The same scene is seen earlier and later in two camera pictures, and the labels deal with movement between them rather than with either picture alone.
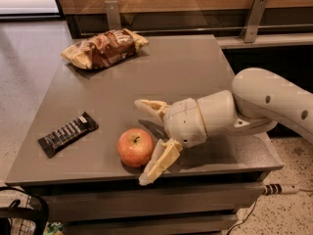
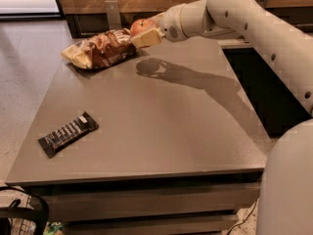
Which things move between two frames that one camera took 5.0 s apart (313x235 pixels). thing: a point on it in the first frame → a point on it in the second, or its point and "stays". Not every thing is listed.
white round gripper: [184, 121] → [170, 23]
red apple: [135, 147] → [140, 25]
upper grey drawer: [79, 202] stays
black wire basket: [22, 212] stays
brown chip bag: [104, 48] stays
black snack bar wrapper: [53, 141] stays
